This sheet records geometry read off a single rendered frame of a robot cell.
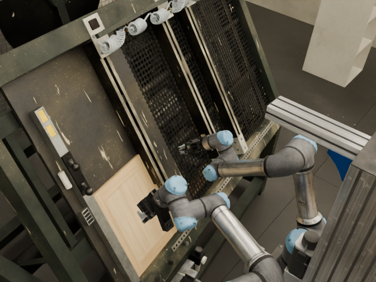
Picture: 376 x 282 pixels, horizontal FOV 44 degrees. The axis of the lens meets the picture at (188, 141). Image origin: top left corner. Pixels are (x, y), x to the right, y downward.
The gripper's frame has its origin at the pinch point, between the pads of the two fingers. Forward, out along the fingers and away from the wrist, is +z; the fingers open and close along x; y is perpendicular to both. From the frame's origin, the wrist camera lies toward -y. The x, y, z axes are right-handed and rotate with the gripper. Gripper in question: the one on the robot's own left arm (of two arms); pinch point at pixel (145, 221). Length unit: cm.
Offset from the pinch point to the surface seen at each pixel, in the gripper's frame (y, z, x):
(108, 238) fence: 5.6, 26.8, 4.4
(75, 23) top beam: 85, -20, -23
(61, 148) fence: 46.4, 4.0, 6.8
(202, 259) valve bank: -34, 51, -43
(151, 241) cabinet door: -8.2, 40.6, -19.2
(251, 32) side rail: 59, 23, -177
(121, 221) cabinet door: 8.5, 29.7, -7.2
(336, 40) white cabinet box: 29, 107, -414
